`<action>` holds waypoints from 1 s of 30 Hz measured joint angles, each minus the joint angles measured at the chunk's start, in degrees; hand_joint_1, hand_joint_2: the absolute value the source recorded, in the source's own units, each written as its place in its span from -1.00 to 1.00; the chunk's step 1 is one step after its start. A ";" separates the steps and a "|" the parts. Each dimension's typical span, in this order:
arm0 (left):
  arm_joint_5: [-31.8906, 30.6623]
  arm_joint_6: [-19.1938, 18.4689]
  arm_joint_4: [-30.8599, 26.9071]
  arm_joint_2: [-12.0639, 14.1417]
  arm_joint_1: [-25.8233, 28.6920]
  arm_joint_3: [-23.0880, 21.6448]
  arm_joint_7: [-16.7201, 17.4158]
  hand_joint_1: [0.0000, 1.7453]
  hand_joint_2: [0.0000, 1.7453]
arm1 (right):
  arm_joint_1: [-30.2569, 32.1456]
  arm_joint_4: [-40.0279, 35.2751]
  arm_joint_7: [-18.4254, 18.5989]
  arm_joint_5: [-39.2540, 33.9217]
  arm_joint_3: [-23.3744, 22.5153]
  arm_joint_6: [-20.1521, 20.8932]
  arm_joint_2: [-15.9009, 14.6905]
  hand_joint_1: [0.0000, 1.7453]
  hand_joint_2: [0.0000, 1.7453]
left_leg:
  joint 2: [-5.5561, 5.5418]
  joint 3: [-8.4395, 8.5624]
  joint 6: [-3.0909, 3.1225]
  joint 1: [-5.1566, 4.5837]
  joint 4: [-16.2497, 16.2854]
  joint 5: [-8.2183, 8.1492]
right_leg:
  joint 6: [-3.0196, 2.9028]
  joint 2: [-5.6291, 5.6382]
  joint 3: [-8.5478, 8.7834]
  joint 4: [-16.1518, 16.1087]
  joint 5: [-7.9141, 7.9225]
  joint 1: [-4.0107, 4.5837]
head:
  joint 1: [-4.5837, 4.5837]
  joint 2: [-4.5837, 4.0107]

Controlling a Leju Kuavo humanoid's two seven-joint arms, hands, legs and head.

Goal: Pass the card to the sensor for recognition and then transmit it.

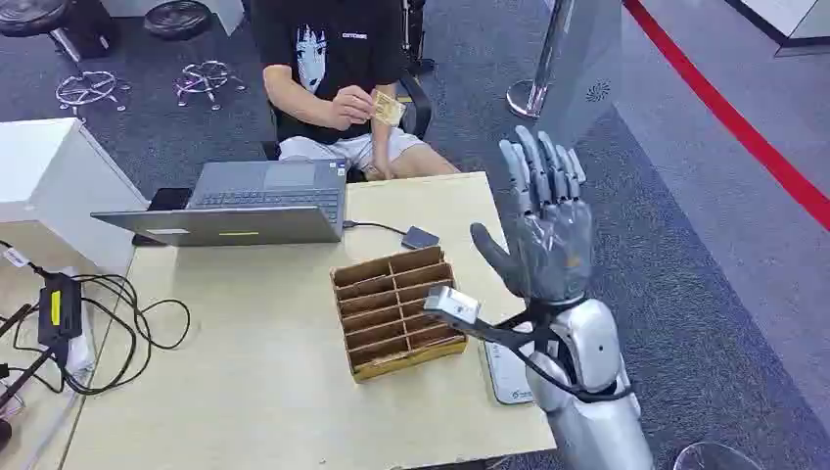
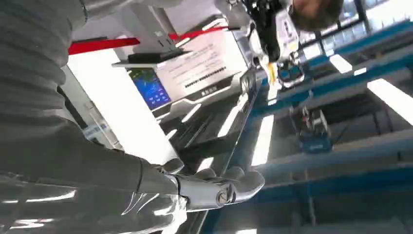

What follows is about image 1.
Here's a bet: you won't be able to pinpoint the white flat pad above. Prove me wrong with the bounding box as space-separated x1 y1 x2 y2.
483 337 537 406

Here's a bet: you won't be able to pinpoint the white cabinet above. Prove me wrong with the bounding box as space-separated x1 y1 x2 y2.
0 117 151 276

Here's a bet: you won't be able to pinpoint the black power adapter yellow label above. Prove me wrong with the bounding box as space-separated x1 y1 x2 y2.
36 271 84 353

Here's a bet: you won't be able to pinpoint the black tripod legs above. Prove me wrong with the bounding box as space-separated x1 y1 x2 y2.
0 303 57 450

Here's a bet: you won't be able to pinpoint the person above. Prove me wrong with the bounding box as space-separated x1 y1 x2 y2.
249 0 462 183

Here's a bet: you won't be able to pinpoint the translucent panel with emblem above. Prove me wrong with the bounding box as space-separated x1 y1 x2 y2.
536 0 625 152

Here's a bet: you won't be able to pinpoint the chrome stanchion post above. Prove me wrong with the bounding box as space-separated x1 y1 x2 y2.
504 0 576 121

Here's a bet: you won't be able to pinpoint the black drive cable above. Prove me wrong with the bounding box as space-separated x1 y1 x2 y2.
342 219 408 237

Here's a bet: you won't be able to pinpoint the black smartphone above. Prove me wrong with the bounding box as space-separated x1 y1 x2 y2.
132 187 193 248

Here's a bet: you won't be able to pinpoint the clear round glass object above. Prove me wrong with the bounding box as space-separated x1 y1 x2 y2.
671 441 764 470

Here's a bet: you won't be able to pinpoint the white table dark edge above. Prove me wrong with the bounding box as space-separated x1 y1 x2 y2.
724 0 830 59

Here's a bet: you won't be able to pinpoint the grey open laptop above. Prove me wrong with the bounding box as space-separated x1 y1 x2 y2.
90 159 348 249

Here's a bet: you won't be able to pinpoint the black power cable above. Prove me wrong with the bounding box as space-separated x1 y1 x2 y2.
0 240 193 398

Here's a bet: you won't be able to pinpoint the black stool with chrome base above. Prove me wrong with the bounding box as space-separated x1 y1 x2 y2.
143 0 249 113
0 0 132 119

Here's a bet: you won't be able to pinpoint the person's right hand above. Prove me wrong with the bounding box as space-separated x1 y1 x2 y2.
329 84 378 131

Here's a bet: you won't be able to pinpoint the wooden slotted card box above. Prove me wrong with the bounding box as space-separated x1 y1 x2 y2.
329 245 469 384

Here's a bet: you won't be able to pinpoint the small dark external drive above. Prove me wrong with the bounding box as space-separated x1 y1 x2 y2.
400 225 441 252

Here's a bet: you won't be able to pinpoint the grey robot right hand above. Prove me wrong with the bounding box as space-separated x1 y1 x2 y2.
470 125 594 306

